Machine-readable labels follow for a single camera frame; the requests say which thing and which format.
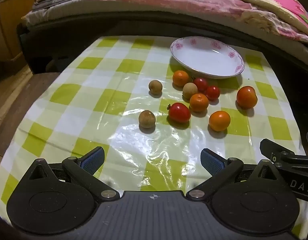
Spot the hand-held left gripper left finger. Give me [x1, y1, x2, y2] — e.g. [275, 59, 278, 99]
[26, 147, 121, 202]

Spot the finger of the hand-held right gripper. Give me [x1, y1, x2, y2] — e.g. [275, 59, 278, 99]
[259, 138, 308, 167]

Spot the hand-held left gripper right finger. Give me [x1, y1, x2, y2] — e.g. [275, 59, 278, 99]
[185, 148, 282, 202]

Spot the small orange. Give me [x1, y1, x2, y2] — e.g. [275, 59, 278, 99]
[189, 93, 210, 113]
[172, 70, 190, 87]
[209, 110, 231, 132]

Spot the large orange-red tomato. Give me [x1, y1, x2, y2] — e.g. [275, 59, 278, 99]
[236, 86, 258, 109]

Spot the red cherry tomato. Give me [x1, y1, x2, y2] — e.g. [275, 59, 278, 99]
[205, 85, 221, 101]
[193, 77, 209, 92]
[167, 102, 191, 123]

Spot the brown longan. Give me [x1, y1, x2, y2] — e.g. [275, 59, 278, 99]
[148, 80, 163, 95]
[182, 82, 198, 100]
[138, 110, 156, 129]

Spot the white floral rimmed plate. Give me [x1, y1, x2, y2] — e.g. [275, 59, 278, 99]
[170, 36, 245, 80]

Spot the green checked tablecloth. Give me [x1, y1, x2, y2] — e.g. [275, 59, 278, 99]
[0, 35, 307, 233]

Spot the bed with pink blanket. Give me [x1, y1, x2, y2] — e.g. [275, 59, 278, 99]
[21, 2, 308, 55]

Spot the wooden nightstand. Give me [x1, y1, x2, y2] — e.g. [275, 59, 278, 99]
[0, 0, 36, 64]

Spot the grey striped sheet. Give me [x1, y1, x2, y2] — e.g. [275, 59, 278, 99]
[31, 0, 72, 12]

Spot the dark bed frame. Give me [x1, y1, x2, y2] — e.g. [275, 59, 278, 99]
[16, 10, 308, 80]

